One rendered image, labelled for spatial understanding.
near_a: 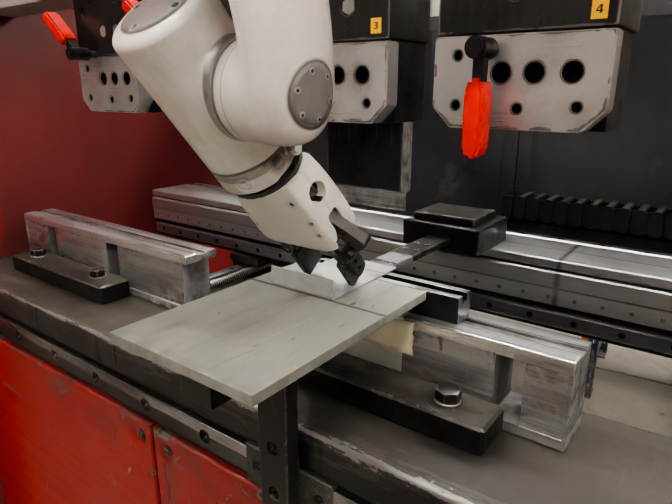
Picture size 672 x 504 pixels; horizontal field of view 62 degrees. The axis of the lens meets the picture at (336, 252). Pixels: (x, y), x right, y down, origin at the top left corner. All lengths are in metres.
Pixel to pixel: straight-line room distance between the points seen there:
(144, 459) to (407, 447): 0.44
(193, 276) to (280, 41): 0.57
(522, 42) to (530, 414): 0.34
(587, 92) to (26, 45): 1.09
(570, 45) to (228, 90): 0.27
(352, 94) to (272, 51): 0.22
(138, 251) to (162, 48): 0.57
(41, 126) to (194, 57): 0.93
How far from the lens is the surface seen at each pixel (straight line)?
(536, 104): 0.50
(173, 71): 0.42
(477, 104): 0.48
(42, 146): 1.33
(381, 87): 0.57
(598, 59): 0.49
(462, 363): 0.60
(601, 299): 0.81
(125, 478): 0.96
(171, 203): 1.29
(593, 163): 1.06
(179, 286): 0.89
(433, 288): 0.63
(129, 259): 0.98
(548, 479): 0.57
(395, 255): 0.71
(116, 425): 0.92
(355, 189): 0.65
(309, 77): 0.39
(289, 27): 0.38
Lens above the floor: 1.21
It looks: 17 degrees down
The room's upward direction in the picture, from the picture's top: straight up
